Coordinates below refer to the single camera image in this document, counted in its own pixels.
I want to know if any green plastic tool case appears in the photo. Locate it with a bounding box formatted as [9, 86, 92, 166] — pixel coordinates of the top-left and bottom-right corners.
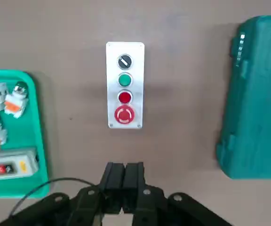
[215, 15, 271, 180]

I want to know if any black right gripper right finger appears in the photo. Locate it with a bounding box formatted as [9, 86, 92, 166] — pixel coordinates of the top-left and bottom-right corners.
[122, 161, 232, 226]

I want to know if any white button box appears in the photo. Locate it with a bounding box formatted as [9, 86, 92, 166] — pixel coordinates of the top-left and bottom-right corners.
[105, 41, 145, 129]

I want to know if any orange-white green-headed push-button switch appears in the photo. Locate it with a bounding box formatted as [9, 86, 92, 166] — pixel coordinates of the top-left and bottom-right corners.
[3, 81, 30, 119]

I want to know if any green plastic tray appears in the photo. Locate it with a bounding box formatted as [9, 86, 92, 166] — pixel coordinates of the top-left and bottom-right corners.
[0, 69, 50, 200]

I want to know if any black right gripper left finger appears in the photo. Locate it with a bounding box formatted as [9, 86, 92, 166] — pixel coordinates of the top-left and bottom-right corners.
[0, 161, 126, 226]

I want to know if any grey two-button switch box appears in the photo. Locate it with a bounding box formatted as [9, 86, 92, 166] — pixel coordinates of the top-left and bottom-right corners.
[0, 147, 40, 181]

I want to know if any black selector switch knob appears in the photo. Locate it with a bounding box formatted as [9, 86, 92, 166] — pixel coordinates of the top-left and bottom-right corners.
[117, 53, 133, 70]

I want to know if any red flat push button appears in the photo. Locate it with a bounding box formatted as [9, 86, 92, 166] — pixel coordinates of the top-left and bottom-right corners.
[117, 90, 134, 105]

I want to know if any red emergency stop button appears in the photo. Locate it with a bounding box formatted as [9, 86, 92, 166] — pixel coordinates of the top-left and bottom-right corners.
[114, 105, 136, 125]

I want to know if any green round push button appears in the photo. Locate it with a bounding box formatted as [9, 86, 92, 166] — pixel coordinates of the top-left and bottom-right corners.
[117, 72, 133, 88]

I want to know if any thin black cable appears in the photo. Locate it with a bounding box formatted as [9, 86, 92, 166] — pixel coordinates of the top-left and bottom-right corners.
[8, 178, 103, 217]

